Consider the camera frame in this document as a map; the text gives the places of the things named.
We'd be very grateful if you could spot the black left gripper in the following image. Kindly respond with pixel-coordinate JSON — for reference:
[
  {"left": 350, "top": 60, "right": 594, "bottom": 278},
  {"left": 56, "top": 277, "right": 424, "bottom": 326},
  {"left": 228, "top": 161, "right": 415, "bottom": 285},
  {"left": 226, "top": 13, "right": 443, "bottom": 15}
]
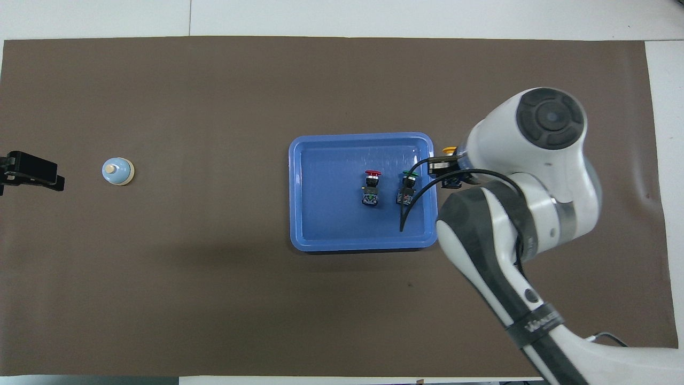
[{"left": 0, "top": 151, "right": 65, "bottom": 196}]

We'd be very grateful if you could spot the yellow push button switch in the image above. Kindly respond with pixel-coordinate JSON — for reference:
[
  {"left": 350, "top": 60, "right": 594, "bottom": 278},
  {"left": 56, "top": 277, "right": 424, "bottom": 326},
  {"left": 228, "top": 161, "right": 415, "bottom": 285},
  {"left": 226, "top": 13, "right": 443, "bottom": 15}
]
[{"left": 441, "top": 145, "right": 462, "bottom": 189}]

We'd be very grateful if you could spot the light blue call bell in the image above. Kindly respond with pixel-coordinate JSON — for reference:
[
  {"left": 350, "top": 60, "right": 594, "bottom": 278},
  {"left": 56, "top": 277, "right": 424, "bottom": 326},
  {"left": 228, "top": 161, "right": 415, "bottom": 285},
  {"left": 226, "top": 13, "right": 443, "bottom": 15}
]
[{"left": 102, "top": 157, "right": 135, "bottom": 187}]

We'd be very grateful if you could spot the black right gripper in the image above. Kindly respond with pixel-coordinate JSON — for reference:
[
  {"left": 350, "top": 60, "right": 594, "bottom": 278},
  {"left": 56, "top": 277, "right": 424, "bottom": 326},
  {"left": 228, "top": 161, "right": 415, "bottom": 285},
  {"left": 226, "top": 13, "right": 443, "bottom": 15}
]
[{"left": 427, "top": 154, "right": 472, "bottom": 188}]

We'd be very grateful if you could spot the blue plastic tray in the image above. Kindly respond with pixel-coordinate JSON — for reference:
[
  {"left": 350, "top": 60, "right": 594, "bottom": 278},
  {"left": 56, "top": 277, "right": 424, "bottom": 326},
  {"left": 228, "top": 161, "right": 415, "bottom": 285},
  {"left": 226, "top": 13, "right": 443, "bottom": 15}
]
[{"left": 289, "top": 132, "right": 440, "bottom": 253}]

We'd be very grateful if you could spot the brown table mat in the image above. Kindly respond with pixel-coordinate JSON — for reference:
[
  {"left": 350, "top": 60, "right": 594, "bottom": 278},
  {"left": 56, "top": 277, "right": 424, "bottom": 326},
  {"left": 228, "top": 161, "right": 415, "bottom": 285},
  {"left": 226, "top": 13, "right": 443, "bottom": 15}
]
[{"left": 0, "top": 36, "right": 679, "bottom": 378}]

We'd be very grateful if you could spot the green push button switch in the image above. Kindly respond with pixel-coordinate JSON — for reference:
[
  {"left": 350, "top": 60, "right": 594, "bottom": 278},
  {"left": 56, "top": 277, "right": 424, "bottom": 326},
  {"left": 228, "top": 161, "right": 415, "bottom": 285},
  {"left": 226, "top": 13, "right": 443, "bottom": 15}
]
[{"left": 396, "top": 170, "right": 420, "bottom": 207}]

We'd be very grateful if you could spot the red push button switch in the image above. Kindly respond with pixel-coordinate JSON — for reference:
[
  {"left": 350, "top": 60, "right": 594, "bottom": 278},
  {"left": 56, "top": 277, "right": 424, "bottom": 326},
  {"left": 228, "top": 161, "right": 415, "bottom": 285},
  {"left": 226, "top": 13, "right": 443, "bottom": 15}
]
[{"left": 362, "top": 170, "right": 383, "bottom": 208}]

